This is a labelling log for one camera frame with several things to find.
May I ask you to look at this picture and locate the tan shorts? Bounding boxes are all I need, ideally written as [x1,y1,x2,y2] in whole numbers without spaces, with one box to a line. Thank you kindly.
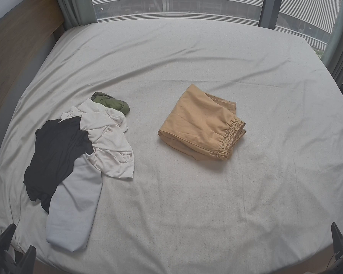
[157,84,247,161]

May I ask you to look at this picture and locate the pale grey garment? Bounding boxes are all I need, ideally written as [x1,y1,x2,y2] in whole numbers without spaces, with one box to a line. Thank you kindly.
[46,152,103,252]

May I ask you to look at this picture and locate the green garment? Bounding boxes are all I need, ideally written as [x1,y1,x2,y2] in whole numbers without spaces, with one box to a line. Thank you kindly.
[91,91,130,115]

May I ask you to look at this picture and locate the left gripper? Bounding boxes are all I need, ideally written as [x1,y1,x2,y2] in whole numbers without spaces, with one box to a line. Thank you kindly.
[0,223,37,274]

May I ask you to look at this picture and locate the black garment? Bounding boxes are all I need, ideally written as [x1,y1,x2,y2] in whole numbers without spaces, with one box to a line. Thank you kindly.
[23,116,94,214]

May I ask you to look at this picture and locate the bed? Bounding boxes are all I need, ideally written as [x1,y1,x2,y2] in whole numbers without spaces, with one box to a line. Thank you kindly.
[0,0,343,274]

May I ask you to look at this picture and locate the blue-green curtain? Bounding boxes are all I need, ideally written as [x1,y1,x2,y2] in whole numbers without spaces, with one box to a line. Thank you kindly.
[51,0,98,28]
[321,0,343,80]

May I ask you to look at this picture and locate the white garment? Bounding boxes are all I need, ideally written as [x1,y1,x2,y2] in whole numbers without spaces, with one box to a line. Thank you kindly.
[60,98,135,180]

